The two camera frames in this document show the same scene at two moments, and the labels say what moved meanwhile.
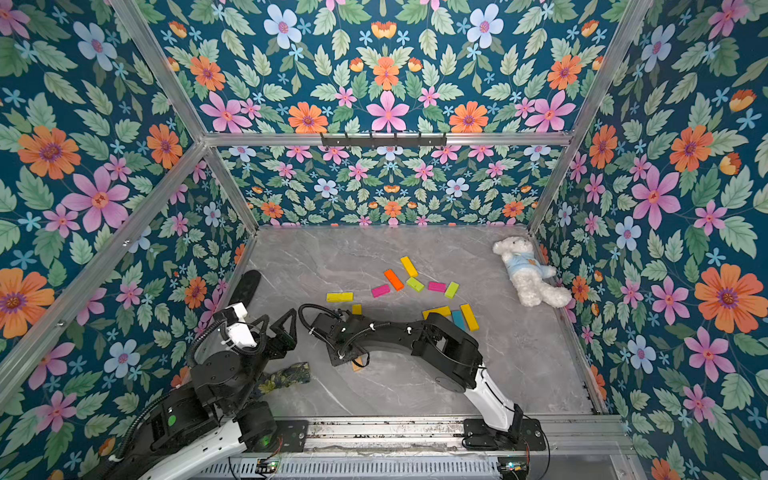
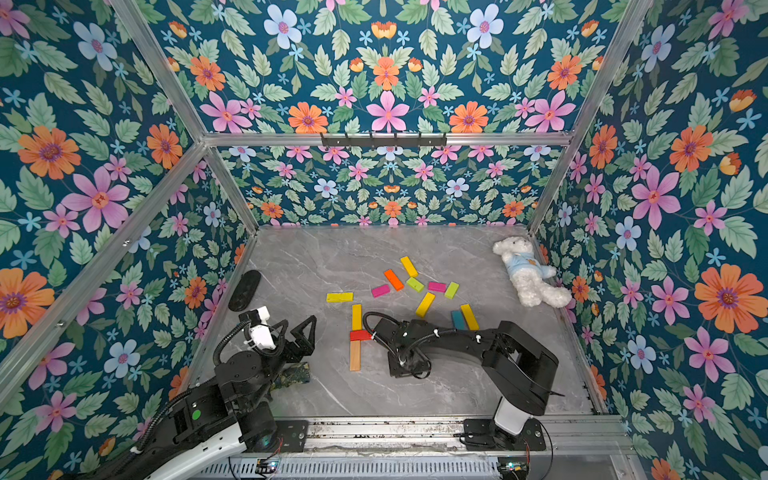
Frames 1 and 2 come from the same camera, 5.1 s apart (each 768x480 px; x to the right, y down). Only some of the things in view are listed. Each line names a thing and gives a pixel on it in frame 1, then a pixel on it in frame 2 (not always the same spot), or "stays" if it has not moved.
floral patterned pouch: (297, 373) stays
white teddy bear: (529, 274) stays
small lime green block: (452, 289) stays
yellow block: (445, 311) → (425, 304)
